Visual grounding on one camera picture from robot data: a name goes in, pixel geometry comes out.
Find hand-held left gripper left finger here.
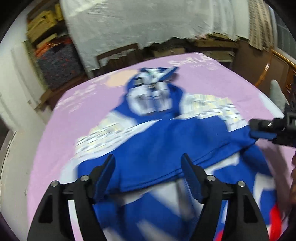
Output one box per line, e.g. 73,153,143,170
26,154,116,241

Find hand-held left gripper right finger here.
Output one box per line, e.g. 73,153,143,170
180,153,270,241

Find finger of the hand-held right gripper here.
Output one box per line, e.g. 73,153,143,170
249,130,277,142
250,118,278,132

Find blue white red hooded jacket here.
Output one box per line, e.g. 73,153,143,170
75,67,290,241

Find grey cloth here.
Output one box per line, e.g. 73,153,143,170
269,79,289,112

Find wooden cabinet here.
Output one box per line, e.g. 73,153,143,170
257,46,296,98

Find pink printed blanket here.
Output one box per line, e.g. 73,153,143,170
26,52,296,241

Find pile of brown cardboard boxes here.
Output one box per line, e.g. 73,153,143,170
148,32,240,63

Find checked beige curtain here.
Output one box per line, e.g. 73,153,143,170
248,0,277,51

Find dark patterned storage boxes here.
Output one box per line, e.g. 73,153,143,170
35,39,88,90

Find dark wooden chair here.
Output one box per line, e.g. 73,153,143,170
95,43,139,71

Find white lace cloth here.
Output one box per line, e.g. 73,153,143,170
60,0,252,71

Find stack of yellow cardboard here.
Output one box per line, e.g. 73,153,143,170
26,4,65,46

